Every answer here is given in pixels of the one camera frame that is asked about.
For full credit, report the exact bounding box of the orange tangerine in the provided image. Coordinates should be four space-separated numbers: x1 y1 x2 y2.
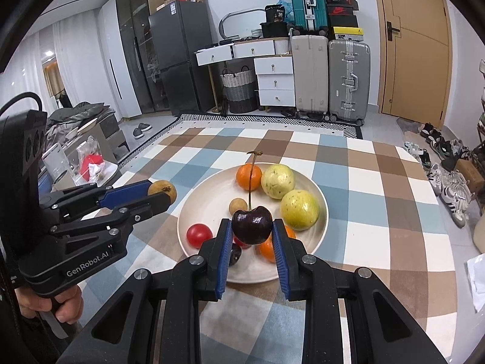
236 163 263 192
257 224 297 263

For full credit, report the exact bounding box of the white drawer dresser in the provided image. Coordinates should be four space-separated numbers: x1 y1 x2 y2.
194 38 296 113

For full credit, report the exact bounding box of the black red shoe box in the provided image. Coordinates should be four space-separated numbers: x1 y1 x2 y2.
326 0 359 16

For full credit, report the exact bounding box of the grey white woven basket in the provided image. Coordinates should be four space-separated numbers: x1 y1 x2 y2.
221 66 259 114

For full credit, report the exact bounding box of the brown longan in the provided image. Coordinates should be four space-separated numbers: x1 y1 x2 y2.
148 180 177 204
229 198 249 217

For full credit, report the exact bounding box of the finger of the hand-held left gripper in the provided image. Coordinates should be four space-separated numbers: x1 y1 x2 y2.
49 190 172 241
40 181 152 221

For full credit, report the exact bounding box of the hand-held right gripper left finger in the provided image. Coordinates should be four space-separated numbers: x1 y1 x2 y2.
55 218 232 364

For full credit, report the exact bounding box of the white wardrobe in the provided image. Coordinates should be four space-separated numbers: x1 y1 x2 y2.
96 0 142 120

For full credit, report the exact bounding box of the white paper bag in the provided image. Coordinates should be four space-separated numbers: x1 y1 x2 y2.
465 252 485 314

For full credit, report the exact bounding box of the black yellow shoe box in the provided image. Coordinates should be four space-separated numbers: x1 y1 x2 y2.
331 26 365 42

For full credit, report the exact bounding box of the row of shoes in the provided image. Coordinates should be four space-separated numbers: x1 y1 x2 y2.
402 121 485 229

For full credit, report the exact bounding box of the pale yellow passion fruit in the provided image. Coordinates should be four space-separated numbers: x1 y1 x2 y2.
261 164 296 200

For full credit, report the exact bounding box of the silver suitcase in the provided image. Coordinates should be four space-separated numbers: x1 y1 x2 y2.
328 40 371 126

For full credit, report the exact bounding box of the black storage box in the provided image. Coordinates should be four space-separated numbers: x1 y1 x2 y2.
259 21 289 39

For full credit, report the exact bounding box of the beige suitcase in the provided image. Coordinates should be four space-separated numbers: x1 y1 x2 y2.
291 35 330 119

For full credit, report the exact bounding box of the wooden door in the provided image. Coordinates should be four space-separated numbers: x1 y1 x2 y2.
373 0 454 128

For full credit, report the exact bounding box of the pair of grey slippers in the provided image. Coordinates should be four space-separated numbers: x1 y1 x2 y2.
132 122 153 140

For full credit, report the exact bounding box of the yellow green passion fruit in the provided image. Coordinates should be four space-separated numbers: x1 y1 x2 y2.
280 190 320 231

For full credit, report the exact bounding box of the dark red cherry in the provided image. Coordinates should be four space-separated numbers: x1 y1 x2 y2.
231 151 273 246

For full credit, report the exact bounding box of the white curtain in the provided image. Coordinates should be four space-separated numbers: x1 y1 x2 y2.
0 19 103 122

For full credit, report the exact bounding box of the grey door mat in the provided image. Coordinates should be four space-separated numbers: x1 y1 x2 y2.
396 117 427 136

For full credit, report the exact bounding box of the dark grey refrigerator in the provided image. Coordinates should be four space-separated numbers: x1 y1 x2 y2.
148 1 225 117

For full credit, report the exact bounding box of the teal suitcase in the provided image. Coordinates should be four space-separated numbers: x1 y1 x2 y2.
287 0 327 33

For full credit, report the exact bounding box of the blue plastic bag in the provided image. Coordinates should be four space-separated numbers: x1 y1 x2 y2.
275 0 295 23

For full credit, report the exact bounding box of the cream round plate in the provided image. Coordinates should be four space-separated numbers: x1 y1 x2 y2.
177 165 329 284

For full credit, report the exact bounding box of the dark glass cabinet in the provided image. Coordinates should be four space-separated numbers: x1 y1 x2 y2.
115 0 167 115

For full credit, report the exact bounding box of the chair with grey clothes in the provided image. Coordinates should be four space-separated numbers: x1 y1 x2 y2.
45 102 129 160

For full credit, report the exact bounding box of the person's left hand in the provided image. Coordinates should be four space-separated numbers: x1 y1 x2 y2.
17 285 84 325

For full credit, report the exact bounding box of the checked tablecloth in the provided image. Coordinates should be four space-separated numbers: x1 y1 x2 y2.
72 126 470 364

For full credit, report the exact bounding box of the red item in plastic bag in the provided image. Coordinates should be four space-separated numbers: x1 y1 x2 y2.
77 136 119 183

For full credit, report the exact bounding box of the chrome arched mirror frame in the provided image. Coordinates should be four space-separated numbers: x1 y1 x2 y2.
219 12 266 41

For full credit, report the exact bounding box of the black cable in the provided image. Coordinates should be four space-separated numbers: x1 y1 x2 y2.
0 96 43 117

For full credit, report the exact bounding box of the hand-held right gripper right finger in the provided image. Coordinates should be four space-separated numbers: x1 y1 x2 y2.
272 219 450 364

